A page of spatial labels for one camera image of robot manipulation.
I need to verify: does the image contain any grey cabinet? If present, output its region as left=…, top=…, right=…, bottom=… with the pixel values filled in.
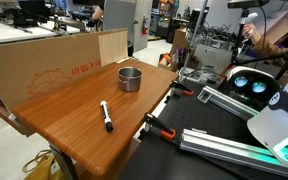
left=102, top=0, right=153, bottom=53

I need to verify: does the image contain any yellow bag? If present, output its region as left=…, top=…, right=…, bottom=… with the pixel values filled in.
left=21, top=149, right=65, bottom=180

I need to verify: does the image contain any black camera stand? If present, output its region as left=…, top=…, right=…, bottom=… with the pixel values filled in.
left=230, top=8, right=288, bottom=81

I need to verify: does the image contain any red fire extinguisher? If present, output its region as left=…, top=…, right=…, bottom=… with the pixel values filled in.
left=141, top=14, right=149, bottom=36

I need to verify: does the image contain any black and white marker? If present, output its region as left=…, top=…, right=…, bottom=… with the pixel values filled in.
left=100, top=100, right=114, bottom=133

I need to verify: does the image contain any large flat cardboard sheet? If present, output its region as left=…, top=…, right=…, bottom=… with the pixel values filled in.
left=247, top=9, right=288, bottom=44

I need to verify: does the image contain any white bin with cables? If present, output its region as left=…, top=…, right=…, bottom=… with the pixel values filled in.
left=193, top=43, right=233, bottom=73

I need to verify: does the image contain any white handheld controller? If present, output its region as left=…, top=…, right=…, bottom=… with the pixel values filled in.
left=238, top=12, right=259, bottom=44

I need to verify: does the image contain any slanted aluminium pole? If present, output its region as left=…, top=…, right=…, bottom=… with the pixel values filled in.
left=182, top=0, right=209, bottom=80

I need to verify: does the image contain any person's hand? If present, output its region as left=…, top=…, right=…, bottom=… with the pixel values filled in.
left=242, top=23, right=255, bottom=39

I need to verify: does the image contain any black clamp orange handle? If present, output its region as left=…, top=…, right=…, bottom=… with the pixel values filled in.
left=140, top=112, right=177, bottom=141
left=165, top=80, right=194, bottom=103

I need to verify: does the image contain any brown cardboard panel orange print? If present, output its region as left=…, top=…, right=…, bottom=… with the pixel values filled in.
left=0, top=28, right=129, bottom=113

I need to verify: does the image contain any brown sleeved forearm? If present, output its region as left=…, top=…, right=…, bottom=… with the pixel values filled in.
left=250, top=31, right=288, bottom=62

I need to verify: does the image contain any black camera on stand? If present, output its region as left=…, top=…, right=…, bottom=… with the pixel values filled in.
left=227, top=0, right=271, bottom=9

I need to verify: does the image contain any black table leg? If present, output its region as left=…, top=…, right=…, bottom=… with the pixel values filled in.
left=48, top=143, right=80, bottom=180

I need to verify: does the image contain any white VR headset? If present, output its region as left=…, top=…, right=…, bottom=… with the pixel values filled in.
left=225, top=65, right=282, bottom=113

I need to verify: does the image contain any small brown cardboard box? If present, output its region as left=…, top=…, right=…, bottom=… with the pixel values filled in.
left=172, top=28, right=192, bottom=55

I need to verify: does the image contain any black perforated breadboard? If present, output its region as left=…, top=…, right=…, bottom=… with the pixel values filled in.
left=118, top=79, right=288, bottom=180

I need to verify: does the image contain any light wooden board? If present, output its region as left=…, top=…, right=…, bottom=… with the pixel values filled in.
left=98, top=28, right=129, bottom=68

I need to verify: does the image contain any silver metal bowl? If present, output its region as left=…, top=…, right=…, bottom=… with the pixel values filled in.
left=117, top=66, right=143, bottom=93

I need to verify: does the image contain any white workbench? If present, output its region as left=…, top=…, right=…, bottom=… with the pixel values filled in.
left=0, top=20, right=81, bottom=46

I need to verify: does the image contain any aluminium extrusion rail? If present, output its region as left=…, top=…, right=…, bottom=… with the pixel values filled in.
left=179, top=128, right=288, bottom=180
left=197, top=85, right=260, bottom=121

